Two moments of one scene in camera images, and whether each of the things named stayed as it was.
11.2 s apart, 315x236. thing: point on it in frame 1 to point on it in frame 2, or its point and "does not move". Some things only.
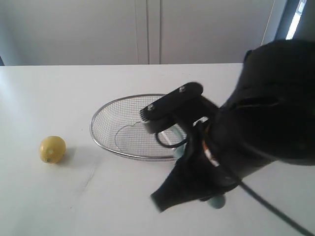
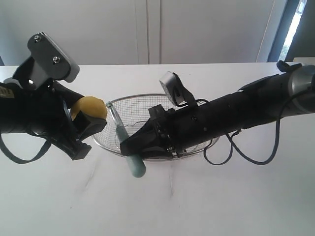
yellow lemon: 52,149 to 91,105
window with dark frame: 298,21 does not move
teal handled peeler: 216,201 to 135,164
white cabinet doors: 73,32 does not move
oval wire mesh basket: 118,126 does not move
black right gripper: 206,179 to 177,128
